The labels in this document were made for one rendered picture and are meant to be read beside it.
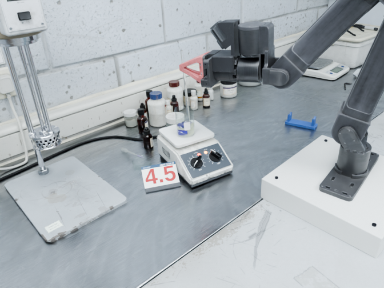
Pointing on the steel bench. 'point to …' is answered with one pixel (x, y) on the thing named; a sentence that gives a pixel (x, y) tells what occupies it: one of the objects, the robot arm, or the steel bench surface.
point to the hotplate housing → (170, 155)
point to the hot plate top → (203, 134)
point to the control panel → (209, 166)
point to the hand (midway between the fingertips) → (183, 67)
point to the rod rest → (301, 123)
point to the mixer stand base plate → (64, 198)
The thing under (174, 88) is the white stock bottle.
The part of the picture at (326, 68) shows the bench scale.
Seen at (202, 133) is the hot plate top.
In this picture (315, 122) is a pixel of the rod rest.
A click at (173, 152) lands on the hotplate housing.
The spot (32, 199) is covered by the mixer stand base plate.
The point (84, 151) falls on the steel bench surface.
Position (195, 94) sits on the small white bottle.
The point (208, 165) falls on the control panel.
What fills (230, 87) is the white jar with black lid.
